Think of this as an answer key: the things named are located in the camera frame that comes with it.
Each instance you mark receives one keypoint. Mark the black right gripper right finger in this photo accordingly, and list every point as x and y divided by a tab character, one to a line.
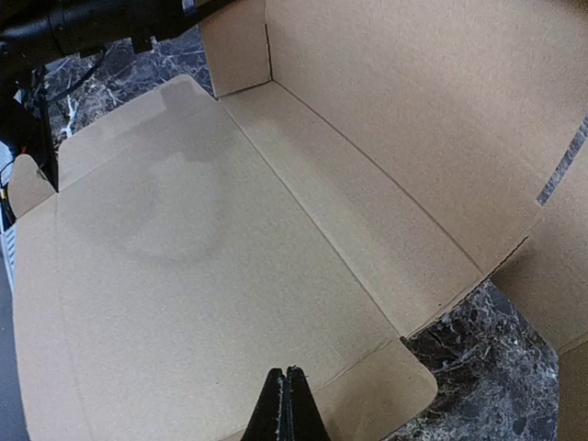
301	417

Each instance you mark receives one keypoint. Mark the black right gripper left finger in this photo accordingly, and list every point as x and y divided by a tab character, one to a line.
266	422

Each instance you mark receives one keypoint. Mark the black front rail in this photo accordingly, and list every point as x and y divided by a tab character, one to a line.
25	123

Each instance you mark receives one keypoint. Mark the white slotted cable duct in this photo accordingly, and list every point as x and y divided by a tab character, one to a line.
8	232

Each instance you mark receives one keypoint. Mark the brown cardboard box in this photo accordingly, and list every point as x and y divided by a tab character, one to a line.
358	168

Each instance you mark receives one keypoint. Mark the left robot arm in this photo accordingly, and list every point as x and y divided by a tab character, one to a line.
54	29

